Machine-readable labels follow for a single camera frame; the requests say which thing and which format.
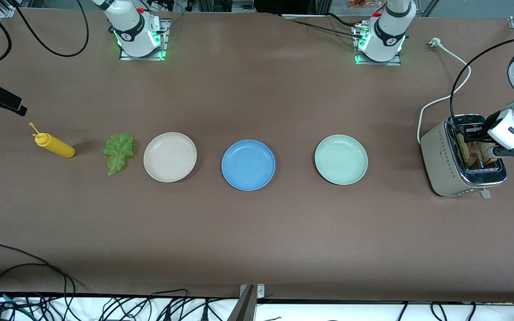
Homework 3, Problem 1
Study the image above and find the brown bread slice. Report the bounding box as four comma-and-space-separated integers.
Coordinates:
457, 133, 478, 168
478, 140, 501, 166

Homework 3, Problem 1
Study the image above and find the yellow mustard squeeze bottle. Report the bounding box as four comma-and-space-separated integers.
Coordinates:
29, 123, 75, 158

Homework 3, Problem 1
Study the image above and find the green lettuce leaf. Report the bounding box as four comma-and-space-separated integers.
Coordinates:
103, 133, 135, 176

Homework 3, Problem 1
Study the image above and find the blue round plate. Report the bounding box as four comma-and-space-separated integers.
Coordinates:
221, 140, 276, 191

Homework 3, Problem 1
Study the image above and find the pale green round plate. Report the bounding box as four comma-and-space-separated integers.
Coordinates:
314, 135, 369, 185

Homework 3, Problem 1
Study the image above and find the beige round plate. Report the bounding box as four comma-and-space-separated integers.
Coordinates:
143, 132, 197, 183

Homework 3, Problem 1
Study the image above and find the silver beige toaster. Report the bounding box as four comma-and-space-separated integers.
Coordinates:
420, 114, 507, 199

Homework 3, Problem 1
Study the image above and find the orange patterned packet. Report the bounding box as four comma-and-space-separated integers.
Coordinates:
348, 0, 385, 9

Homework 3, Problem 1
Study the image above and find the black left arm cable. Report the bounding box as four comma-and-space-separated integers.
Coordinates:
450, 35, 514, 120

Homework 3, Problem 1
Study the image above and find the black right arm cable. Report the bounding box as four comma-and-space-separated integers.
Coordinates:
0, 0, 90, 72

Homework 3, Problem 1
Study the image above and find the white toaster power cable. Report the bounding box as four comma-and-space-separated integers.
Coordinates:
417, 38, 472, 145

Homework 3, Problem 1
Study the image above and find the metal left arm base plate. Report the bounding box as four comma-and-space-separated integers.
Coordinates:
353, 25, 402, 66

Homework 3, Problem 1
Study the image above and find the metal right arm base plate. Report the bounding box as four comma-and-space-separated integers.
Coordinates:
120, 19, 168, 61

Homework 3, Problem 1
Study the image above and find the black cable by arm base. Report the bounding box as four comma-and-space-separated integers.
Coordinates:
289, 13, 365, 40

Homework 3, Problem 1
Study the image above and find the metal table edge bracket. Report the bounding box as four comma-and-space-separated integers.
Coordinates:
227, 284, 265, 321

